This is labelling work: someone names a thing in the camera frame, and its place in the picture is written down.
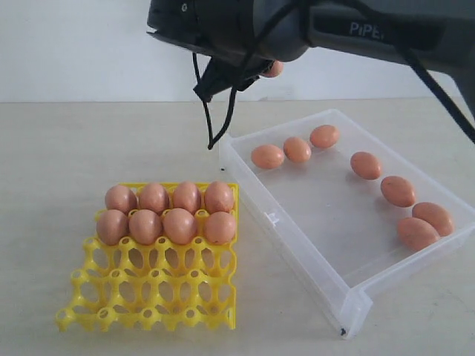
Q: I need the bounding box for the brown egg cluster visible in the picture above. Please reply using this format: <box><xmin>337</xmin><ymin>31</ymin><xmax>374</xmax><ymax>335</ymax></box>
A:
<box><xmin>251</xmin><ymin>144</ymin><xmax>285</xmax><ymax>169</ymax></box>
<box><xmin>261</xmin><ymin>61</ymin><xmax>284</xmax><ymax>78</ymax></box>
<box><xmin>350</xmin><ymin>151</ymin><xmax>382</xmax><ymax>180</ymax></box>
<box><xmin>163</xmin><ymin>208</ymin><xmax>197</xmax><ymax>245</ymax></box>
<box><xmin>283</xmin><ymin>136</ymin><xmax>312</xmax><ymax>163</ymax></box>
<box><xmin>203</xmin><ymin>211</ymin><xmax>237</xmax><ymax>245</ymax></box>
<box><xmin>309</xmin><ymin>125</ymin><xmax>340</xmax><ymax>149</ymax></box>

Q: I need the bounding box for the brown egg cluster front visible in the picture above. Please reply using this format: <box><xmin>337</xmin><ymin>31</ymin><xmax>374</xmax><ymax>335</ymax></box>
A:
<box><xmin>163</xmin><ymin>208</ymin><xmax>197</xmax><ymax>245</ymax></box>

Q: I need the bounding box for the brown egg bin front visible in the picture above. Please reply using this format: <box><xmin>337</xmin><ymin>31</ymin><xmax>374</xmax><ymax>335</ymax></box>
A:
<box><xmin>129</xmin><ymin>209</ymin><xmax>163</xmax><ymax>245</ymax></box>

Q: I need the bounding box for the brown egg bin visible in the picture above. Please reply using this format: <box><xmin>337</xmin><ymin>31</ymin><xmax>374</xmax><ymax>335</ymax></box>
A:
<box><xmin>129</xmin><ymin>209</ymin><xmax>163</xmax><ymax>245</ymax></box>
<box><xmin>396</xmin><ymin>217</ymin><xmax>441</xmax><ymax>251</ymax></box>
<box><xmin>380</xmin><ymin>176</ymin><xmax>416</xmax><ymax>208</ymax></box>
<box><xmin>412</xmin><ymin>202</ymin><xmax>455</xmax><ymax>237</ymax></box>
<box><xmin>96</xmin><ymin>209</ymin><xmax>128</xmax><ymax>245</ymax></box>

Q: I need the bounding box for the clear plastic bin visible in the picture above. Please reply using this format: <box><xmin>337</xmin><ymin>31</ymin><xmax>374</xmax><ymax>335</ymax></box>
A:
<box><xmin>219</xmin><ymin>109</ymin><xmax>474</xmax><ymax>339</ymax></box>

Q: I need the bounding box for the yellow plastic egg tray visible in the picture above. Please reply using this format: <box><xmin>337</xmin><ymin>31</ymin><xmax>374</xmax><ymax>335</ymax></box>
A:
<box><xmin>54</xmin><ymin>181</ymin><xmax>239</xmax><ymax>332</ymax></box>

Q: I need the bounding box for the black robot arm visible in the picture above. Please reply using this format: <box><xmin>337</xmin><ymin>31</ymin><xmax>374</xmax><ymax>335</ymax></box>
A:
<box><xmin>147</xmin><ymin>1</ymin><xmax>474</xmax><ymax>108</ymax></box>

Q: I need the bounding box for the brown egg cluster back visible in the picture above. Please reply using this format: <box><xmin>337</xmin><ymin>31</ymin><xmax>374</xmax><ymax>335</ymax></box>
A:
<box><xmin>309</xmin><ymin>125</ymin><xmax>340</xmax><ymax>149</ymax></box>

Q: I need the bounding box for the black camera cable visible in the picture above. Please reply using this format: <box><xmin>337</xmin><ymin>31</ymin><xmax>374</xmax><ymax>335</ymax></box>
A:
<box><xmin>191</xmin><ymin>0</ymin><xmax>309</xmax><ymax>151</ymax></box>

